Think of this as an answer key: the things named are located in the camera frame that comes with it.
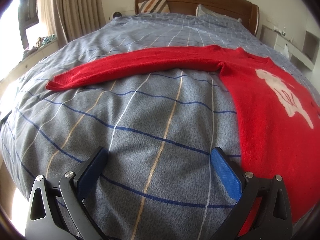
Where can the clutter on window sill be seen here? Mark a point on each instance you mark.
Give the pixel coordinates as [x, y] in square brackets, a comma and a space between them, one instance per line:
[41, 41]

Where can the white built-in desk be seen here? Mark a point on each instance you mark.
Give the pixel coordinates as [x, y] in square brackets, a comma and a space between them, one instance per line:
[304, 59]

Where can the white plastic bag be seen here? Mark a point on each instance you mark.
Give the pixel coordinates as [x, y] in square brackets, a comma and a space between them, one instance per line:
[286, 51]

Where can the red knit sweater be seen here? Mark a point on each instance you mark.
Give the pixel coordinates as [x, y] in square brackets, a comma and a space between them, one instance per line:
[161, 111]

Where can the small white round fan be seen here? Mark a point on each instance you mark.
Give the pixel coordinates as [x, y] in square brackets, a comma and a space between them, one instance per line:
[116, 14]

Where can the white bed pillow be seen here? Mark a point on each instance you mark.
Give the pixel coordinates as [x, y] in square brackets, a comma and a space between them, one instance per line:
[201, 10]

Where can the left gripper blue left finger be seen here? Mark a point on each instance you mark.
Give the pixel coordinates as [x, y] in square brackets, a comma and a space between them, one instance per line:
[45, 220]

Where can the beige pleated curtain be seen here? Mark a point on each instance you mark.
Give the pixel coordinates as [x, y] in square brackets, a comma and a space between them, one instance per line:
[70, 19]

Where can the brown wooden headboard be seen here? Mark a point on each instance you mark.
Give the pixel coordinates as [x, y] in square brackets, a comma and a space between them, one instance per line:
[243, 9]

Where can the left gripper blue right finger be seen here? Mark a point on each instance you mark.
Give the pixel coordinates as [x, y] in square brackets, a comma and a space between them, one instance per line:
[262, 209]

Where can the window with dark frame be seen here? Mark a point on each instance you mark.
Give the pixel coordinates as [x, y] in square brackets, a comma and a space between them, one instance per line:
[27, 17]

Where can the striped throw pillow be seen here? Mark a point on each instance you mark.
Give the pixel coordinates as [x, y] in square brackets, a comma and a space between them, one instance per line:
[153, 6]

